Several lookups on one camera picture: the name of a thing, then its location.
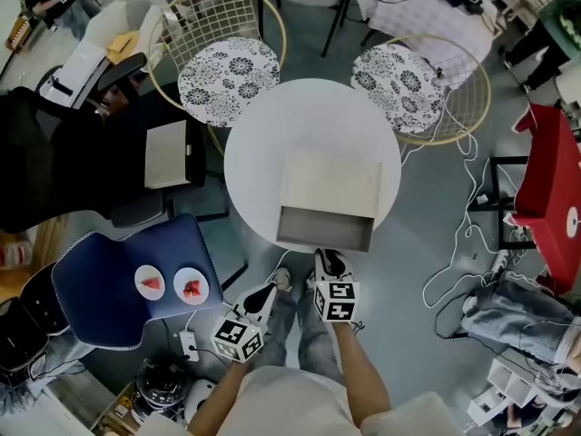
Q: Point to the black mesh office chair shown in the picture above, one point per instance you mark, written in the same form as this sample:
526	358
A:
45	152

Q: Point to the white printer box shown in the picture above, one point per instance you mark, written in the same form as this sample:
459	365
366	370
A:
77	66

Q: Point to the person's right jeans leg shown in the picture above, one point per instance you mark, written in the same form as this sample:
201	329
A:
315	343

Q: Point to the white round kettle base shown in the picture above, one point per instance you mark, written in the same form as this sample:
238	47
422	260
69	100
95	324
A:
574	220

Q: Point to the red cloth table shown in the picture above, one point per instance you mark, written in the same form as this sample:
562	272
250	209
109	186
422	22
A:
554	166

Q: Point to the green black backpack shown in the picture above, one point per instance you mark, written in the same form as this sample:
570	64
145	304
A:
567	25

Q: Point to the white plate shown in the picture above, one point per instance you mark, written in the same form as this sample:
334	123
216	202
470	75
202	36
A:
141	291
181	295

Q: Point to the red watermelon slice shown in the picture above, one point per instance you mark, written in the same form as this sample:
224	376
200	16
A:
152	283

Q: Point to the white cube shelf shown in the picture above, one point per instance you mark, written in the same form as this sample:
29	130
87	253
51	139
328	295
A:
504	379

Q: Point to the grey flat box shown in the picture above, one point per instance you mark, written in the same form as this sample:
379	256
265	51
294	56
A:
165	155

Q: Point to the red watermelon chunks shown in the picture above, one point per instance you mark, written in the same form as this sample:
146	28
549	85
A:
191	286

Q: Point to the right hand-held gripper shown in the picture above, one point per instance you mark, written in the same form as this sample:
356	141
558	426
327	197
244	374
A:
338	302

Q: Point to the person's right shoe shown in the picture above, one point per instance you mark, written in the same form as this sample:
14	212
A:
311	282

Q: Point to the person's right forearm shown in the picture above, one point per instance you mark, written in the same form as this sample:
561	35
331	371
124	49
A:
363	375

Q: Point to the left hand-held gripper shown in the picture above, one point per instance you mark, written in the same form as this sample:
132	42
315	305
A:
236	339

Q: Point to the white rectangular box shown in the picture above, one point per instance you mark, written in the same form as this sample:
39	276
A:
331	180

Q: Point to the white power strip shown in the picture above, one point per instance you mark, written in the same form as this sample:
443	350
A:
188	345

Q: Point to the white armchair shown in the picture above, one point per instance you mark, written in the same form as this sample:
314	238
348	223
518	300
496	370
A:
118	16

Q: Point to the person's left jeans leg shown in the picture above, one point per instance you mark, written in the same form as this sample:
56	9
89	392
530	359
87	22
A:
279	329

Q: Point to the person's left forearm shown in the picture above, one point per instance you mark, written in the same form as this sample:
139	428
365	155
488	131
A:
218	398

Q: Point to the pink cloth table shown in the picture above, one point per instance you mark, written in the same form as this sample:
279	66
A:
431	21

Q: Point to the round white table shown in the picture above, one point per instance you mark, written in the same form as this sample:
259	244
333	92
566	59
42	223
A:
254	152

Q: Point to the person's jeans leg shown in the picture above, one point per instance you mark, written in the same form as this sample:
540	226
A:
279	329
315	343

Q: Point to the person's white shirt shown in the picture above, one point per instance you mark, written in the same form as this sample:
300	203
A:
290	402

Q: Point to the blue padded chair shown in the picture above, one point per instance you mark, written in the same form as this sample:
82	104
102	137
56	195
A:
100	289

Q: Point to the yellow wooden bench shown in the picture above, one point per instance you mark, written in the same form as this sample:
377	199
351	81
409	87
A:
18	34

